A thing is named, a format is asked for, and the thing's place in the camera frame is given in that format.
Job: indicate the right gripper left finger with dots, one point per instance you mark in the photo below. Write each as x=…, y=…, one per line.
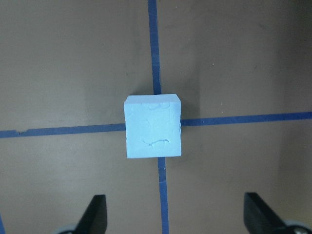
x=94, y=219

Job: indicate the light blue block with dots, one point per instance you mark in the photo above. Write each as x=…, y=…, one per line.
x=153, y=126

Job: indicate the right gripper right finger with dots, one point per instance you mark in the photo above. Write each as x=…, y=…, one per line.
x=259, y=218

